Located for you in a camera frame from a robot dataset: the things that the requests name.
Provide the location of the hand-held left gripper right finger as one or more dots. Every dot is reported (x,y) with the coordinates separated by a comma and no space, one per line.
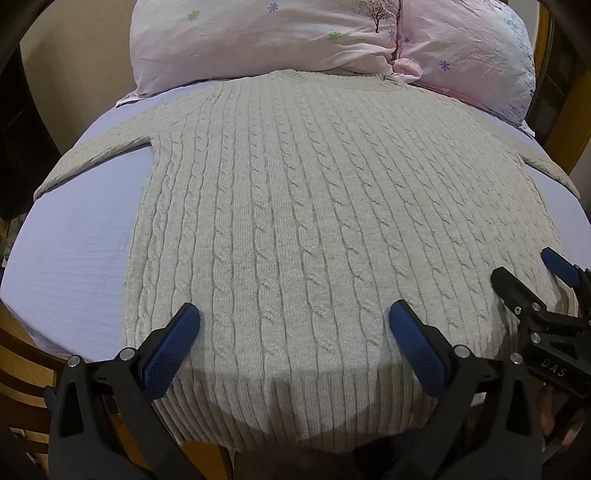
(418,350)

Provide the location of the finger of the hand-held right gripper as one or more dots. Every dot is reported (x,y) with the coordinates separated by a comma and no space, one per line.
(559,266)
(515,288)

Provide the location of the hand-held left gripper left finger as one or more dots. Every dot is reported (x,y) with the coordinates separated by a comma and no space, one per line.
(168,353)

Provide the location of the wooden slatted chair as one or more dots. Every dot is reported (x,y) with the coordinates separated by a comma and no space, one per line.
(27,369)

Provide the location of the pink floral pillow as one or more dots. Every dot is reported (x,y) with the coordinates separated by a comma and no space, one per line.
(258,41)
(466,50)

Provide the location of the dark cabinet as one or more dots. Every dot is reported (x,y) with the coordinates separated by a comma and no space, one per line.
(23,152)

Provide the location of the wooden bed frame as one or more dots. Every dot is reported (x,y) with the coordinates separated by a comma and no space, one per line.
(561,92)

